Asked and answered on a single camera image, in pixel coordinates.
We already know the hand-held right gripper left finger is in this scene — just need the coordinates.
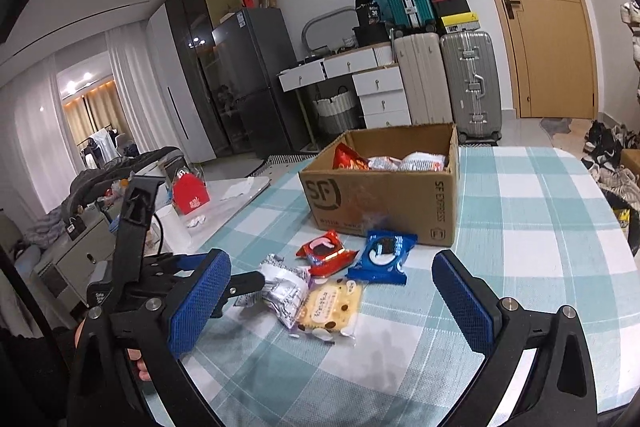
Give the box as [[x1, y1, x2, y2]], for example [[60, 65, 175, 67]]
[[66, 248, 232, 427]]

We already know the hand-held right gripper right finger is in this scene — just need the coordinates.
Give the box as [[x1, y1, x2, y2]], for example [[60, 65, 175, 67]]
[[431, 248, 599, 427]]

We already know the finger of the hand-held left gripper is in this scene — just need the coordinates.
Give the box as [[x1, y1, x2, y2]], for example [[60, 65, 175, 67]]
[[172, 250, 214, 278], [213, 271, 266, 319]]

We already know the silver snack packet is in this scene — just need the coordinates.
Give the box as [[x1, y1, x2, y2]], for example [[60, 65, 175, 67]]
[[236, 253, 312, 329]]

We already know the red cookie packet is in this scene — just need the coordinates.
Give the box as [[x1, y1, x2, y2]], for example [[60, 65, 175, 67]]
[[296, 230, 359, 278]]

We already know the yellow cookie packet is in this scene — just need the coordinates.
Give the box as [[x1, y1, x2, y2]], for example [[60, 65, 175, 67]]
[[289, 279, 366, 349]]

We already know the blue cookie packet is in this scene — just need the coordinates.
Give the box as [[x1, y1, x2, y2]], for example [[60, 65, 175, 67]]
[[346, 229, 418, 286]]

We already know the brown cardboard box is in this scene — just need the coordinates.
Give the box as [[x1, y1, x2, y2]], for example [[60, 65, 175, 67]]
[[298, 123, 460, 249]]

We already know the white and red snack packet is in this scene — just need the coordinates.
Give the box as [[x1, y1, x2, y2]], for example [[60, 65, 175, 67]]
[[400, 151, 447, 172]]

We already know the large red snack packet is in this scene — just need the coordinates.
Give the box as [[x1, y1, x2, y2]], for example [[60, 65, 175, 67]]
[[332, 143, 372, 171]]

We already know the person's left forearm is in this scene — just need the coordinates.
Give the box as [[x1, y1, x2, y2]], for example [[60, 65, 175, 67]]
[[0, 327, 81, 427]]

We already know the person's left hand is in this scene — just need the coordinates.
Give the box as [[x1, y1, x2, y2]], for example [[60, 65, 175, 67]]
[[74, 323, 154, 384]]

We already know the white bedside cabinet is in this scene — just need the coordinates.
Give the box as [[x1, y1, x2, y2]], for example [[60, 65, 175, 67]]
[[30, 217, 121, 309]]

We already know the white side table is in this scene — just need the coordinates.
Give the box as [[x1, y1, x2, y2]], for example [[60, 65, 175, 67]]
[[186, 177, 272, 254]]

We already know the white tissue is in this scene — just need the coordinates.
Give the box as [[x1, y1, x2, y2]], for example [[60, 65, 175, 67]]
[[220, 183, 257, 201]]

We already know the clothes rack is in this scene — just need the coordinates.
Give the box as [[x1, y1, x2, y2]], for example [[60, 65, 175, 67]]
[[82, 124, 132, 168]]

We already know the green checked tablecloth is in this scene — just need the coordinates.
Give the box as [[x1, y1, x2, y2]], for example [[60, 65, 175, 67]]
[[142, 146, 631, 427]]

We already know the striped rug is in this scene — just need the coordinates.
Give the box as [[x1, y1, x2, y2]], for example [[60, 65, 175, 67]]
[[262, 153, 322, 166]]

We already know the beige curtain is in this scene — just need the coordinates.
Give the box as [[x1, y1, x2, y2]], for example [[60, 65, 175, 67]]
[[65, 84, 126, 144]]

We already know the white sheer curtain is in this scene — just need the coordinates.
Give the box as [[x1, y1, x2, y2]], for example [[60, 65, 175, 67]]
[[106, 29, 152, 154], [0, 67, 72, 219]]

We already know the white wardrobe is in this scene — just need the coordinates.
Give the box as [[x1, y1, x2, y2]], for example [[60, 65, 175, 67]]
[[146, 4, 219, 164]]

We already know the black basin with wrappers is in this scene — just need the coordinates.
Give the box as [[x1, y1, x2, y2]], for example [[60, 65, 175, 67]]
[[600, 187, 640, 259]]

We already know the dark glass cabinet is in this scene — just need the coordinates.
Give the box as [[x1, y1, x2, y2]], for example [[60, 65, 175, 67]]
[[165, 0, 242, 158]]

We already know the grey refrigerator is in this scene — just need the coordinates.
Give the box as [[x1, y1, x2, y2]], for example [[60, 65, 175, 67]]
[[212, 7, 314, 158]]

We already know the grey laundry basket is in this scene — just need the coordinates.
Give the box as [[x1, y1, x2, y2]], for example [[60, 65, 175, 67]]
[[312, 88, 364, 136]]

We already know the grey floor mat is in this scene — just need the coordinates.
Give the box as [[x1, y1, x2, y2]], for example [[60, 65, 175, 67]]
[[539, 117, 574, 136]]

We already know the pile of shoes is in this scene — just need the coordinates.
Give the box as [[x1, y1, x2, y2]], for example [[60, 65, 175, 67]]
[[581, 121, 640, 188]]

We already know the white desk with drawers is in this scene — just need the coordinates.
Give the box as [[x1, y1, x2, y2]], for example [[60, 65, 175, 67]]
[[278, 44, 414, 144]]

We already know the silver suitcase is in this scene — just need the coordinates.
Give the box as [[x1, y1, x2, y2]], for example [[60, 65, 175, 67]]
[[440, 30, 503, 144]]

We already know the beige suitcase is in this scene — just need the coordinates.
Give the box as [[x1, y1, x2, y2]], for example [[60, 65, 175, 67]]
[[392, 32, 454, 126]]

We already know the yellow and black shoe box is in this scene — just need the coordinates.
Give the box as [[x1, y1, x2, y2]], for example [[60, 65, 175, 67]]
[[437, 13, 482, 36]]

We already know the wooden door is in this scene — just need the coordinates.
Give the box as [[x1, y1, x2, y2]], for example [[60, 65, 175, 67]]
[[454, 0, 599, 120]]

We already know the plain black shoe box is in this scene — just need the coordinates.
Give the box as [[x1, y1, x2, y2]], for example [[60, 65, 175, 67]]
[[432, 0, 471, 20]]

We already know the black printed bag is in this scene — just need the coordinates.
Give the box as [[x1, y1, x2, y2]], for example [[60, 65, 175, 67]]
[[354, 0, 384, 28]]

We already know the shoe rack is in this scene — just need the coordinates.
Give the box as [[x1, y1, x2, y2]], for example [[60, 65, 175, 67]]
[[620, 0, 640, 75]]

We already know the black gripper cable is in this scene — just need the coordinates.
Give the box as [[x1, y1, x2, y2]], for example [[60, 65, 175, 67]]
[[150, 209, 169, 256]]

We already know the grey rounded frame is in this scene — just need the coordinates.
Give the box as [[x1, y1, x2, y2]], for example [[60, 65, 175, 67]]
[[301, 6, 357, 58]]

